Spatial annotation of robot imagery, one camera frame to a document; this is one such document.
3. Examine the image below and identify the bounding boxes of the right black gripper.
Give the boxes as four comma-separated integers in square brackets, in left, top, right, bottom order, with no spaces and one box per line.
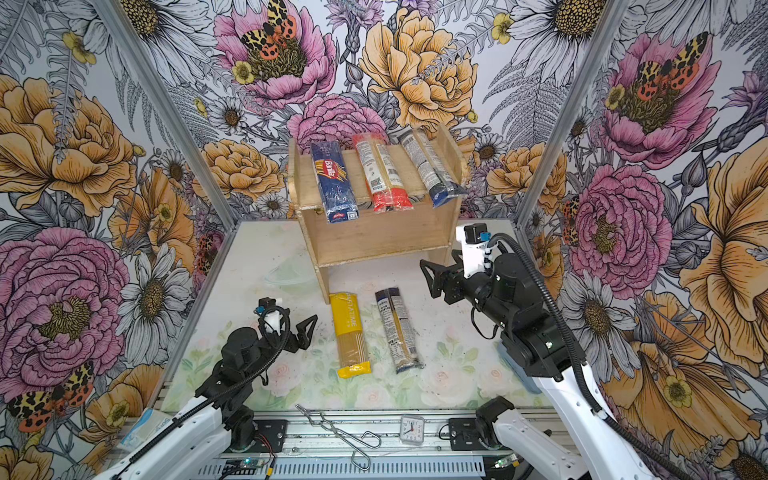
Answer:
[419,251,514,328]

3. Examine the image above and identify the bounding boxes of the yellow Pastatime spaghetti bag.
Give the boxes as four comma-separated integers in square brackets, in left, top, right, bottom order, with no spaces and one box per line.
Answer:
[329,292,371,379]

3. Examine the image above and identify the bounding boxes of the clear spaghetti bag blue end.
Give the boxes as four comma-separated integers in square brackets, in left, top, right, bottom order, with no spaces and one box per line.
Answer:
[375,287,423,373]

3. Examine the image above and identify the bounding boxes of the red spaghetti bag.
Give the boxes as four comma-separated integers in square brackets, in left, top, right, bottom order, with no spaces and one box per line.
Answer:
[352,132,413,213]

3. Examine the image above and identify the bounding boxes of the blue Barilla spaghetti box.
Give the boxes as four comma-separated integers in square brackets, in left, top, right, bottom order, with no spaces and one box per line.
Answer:
[310,141,359,224]

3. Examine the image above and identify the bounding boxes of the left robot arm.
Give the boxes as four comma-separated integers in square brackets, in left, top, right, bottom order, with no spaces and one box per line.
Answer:
[96,306,318,479]

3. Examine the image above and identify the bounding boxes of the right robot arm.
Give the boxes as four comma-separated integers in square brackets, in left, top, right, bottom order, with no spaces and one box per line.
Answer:
[420,253,654,479]

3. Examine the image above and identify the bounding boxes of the wooden two-tier shelf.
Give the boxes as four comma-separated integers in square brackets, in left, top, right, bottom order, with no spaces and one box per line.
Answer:
[286,138,461,301]

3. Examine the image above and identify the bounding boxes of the white blue packet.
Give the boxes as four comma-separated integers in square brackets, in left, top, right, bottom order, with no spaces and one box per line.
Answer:
[118,409,172,452]

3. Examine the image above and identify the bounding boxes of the metal tongs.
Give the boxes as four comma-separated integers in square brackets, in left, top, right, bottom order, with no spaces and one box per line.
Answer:
[295,404,382,472]

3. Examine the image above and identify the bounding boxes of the small white clock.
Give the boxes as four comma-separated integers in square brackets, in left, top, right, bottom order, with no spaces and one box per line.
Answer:
[399,415,426,446]

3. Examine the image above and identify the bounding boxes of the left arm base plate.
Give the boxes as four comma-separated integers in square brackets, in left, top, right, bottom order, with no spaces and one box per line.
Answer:
[226,419,288,454]

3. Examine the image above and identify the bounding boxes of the aluminium front rail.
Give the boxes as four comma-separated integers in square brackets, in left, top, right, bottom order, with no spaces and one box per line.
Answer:
[101,409,631,480]

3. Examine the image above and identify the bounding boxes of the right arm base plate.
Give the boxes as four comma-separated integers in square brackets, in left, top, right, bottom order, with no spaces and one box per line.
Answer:
[447,417,500,451]

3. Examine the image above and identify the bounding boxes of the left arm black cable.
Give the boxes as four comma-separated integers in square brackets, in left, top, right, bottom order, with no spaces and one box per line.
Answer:
[110,305,292,475]

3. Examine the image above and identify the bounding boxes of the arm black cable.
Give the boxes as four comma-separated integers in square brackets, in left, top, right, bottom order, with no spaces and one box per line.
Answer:
[488,232,697,480]
[110,305,292,475]

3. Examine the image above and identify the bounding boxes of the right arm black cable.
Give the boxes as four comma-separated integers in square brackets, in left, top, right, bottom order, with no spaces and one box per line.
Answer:
[488,232,697,480]

